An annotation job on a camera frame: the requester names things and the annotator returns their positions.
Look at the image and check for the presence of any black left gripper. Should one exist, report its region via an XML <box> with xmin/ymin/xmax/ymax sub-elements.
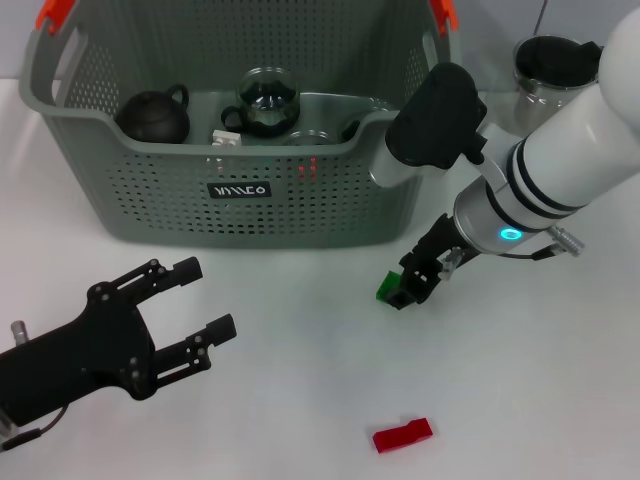
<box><xmin>0</xmin><ymin>255</ymin><xmax>238</xmax><ymax>427</ymax></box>

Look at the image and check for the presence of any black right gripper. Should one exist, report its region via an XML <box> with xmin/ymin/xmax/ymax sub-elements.
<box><xmin>385</xmin><ymin>213</ymin><xmax>481</xmax><ymax>313</ymax></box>

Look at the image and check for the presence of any white toy brick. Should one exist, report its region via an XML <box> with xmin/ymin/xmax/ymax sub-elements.
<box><xmin>210</xmin><ymin>129</ymin><xmax>243</xmax><ymax>148</ymax></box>

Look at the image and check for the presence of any glass teacup with black sleeve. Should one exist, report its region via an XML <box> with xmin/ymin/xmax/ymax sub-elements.
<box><xmin>338</xmin><ymin>117</ymin><xmax>363</xmax><ymax>143</ymax></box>
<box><xmin>221</xmin><ymin>67</ymin><xmax>301</xmax><ymax>139</ymax></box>
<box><xmin>282</xmin><ymin>128</ymin><xmax>334</xmax><ymax>147</ymax></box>

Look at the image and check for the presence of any grey-green perforated storage basket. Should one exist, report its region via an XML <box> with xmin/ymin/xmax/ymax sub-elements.
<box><xmin>18</xmin><ymin>0</ymin><xmax>462</xmax><ymax>251</ymax></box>

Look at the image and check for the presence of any green toy brick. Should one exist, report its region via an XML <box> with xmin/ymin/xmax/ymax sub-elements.
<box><xmin>375</xmin><ymin>269</ymin><xmax>402</xmax><ymax>304</ymax></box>

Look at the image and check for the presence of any dark red long toy brick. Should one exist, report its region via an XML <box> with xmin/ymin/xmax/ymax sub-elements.
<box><xmin>371</xmin><ymin>415</ymin><xmax>435</xmax><ymax>455</ymax></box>

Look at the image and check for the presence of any dark clay teapot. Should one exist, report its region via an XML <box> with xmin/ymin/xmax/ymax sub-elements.
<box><xmin>114</xmin><ymin>82</ymin><xmax>192</xmax><ymax>145</ymax></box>

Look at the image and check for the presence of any glass pitcher with black lid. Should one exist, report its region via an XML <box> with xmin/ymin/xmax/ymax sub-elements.
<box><xmin>512</xmin><ymin>34</ymin><xmax>605</xmax><ymax>137</ymax></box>

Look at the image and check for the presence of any right gripper cable with plug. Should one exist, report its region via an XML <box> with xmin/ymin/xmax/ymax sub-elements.
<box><xmin>499</xmin><ymin>224</ymin><xmax>586</xmax><ymax>261</ymax></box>

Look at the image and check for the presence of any gripper cable with plug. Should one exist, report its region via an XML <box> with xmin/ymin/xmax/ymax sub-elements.
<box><xmin>0</xmin><ymin>319</ymin><xmax>70</xmax><ymax>452</ymax></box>
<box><xmin>499</xmin><ymin>224</ymin><xmax>586</xmax><ymax>261</ymax></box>

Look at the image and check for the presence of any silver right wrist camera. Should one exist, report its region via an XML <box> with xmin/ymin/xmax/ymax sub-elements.
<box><xmin>369</xmin><ymin>61</ymin><xmax>489</xmax><ymax>190</ymax></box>

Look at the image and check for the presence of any left gripper cable with plug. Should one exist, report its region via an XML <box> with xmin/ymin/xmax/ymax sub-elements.
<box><xmin>0</xmin><ymin>319</ymin><xmax>70</xmax><ymax>452</ymax></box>

